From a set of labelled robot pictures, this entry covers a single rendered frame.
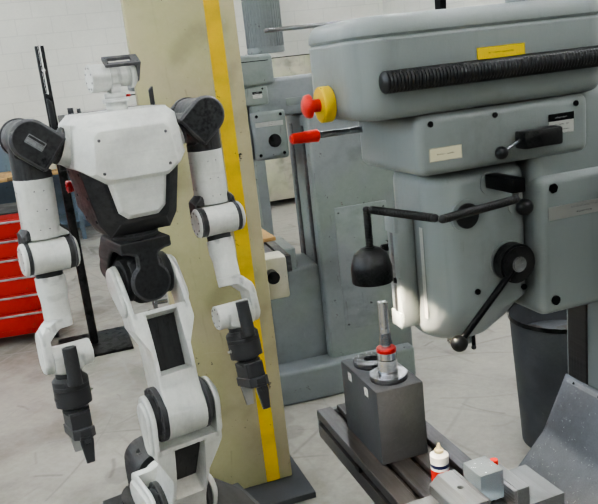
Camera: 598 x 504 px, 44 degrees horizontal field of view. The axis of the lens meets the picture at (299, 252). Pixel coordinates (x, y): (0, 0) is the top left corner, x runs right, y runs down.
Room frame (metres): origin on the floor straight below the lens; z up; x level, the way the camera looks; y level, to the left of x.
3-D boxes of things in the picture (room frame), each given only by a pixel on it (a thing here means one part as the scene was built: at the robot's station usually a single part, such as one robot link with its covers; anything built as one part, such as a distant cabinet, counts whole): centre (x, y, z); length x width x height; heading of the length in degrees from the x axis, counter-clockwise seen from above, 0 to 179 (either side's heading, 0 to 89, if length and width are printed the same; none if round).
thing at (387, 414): (1.68, -0.16, 1.00); 0.22 x 0.12 x 0.20; 17
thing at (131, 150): (1.90, 0.43, 1.63); 0.34 x 0.30 x 0.36; 119
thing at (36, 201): (1.75, 0.60, 1.52); 0.13 x 0.12 x 0.22; 121
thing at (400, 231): (1.31, -0.19, 1.45); 0.04 x 0.04 x 0.21; 18
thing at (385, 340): (1.63, -0.18, 1.22); 0.03 x 0.03 x 0.11
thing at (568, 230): (1.40, -0.48, 1.47); 0.24 x 0.19 x 0.26; 18
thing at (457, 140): (1.35, -0.33, 1.68); 0.34 x 0.24 x 0.10; 108
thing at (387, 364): (1.63, -0.18, 1.13); 0.05 x 0.05 x 0.06
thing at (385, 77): (1.21, -0.37, 1.79); 0.45 x 0.04 x 0.04; 108
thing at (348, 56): (1.34, -0.30, 1.81); 0.47 x 0.26 x 0.16; 108
